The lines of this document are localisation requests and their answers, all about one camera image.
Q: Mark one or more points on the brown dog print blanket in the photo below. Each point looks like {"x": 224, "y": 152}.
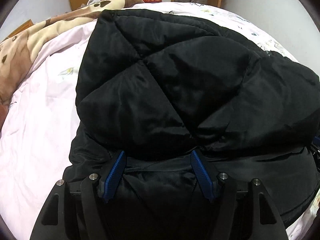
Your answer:
{"x": 19, "y": 52}

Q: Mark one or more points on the wooden headboard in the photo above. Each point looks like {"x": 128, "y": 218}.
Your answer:
{"x": 21, "y": 28}

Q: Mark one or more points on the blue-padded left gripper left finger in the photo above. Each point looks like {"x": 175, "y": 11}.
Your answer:
{"x": 72, "y": 211}

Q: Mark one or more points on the black puffer jacket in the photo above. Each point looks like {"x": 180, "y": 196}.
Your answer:
{"x": 158, "y": 86}

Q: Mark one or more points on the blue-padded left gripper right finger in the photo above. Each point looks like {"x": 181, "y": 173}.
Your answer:
{"x": 236, "y": 209}

